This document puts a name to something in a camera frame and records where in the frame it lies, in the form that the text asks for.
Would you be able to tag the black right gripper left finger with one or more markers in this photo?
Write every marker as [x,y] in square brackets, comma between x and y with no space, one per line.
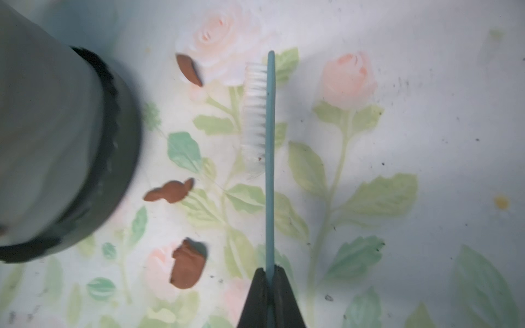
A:
[255,313]

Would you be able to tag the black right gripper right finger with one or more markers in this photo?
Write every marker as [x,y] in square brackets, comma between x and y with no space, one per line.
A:
[285,307]

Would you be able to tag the teal toothbrush white bristles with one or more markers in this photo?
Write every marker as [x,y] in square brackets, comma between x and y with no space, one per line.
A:
[258,141]

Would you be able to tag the white ceramic pot with soil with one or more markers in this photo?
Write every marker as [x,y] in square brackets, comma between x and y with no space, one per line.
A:
[51,125]

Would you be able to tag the brown mud lump large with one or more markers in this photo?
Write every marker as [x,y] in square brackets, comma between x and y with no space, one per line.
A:
[189,262]

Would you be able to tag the brown mud lump middle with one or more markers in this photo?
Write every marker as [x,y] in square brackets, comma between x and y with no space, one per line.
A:
[172,192]

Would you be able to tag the brown mud lump far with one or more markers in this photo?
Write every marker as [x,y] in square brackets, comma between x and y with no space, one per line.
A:
[188,69]

